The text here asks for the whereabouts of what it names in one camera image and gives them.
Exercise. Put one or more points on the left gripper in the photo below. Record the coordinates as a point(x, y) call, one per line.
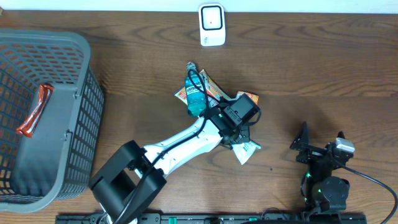
point(246, 139)

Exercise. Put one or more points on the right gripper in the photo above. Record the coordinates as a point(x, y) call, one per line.
point(312, 152)

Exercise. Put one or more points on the light blue wipes packet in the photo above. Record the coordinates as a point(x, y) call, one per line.
point(245, 150)

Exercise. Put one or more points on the small orange packet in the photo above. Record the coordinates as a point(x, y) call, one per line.
point(255, 98)

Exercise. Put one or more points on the blue mouthwash bottle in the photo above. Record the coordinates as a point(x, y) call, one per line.
point(194, 83)

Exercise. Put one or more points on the cream snack bag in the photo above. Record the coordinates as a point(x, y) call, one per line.
point(213, 90)

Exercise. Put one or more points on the red snack bar wrapper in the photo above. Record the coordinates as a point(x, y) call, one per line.
point(28, 127)

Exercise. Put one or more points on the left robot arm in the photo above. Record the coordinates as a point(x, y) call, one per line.
point(134, 175)

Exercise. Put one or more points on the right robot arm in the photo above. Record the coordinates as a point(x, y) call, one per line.
point(323, 193)

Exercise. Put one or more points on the white barcode scanner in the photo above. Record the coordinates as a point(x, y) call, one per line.
point(212, 25)

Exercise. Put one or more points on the grey plastic shopping basket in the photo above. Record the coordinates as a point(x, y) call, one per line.
point(56, 163)

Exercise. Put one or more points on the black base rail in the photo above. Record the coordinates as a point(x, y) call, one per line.
point(156, 218)

